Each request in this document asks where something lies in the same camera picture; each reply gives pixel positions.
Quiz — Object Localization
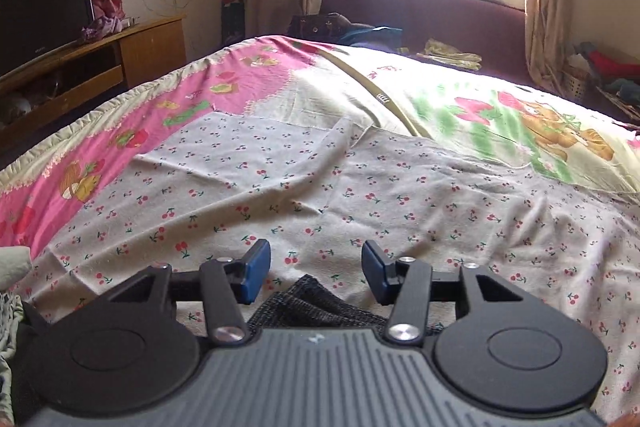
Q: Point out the dark grey knit pants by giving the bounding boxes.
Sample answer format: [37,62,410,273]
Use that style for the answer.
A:
[247,275,387,336]

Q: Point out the cherry print bed sheet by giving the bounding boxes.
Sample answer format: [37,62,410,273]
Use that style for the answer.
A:
[1,37,639,419]

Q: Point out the yellow cloth on bench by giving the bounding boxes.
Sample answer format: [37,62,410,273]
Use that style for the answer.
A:
[416,38,483,72]

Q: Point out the dark bag by window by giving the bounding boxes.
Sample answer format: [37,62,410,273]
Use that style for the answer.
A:
[286,13,402,51]

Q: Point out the olive patterned cloth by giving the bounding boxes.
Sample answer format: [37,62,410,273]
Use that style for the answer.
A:
[0,245,35,427]

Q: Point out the wooden tv cabinet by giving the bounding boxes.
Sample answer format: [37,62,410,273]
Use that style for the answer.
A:
[1,14,186,150]

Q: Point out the red clothes on nightstand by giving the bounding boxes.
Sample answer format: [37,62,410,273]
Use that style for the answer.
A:
[562,42,639,109]

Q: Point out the black television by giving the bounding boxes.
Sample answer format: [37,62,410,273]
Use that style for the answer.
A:
[0,0,94,75]

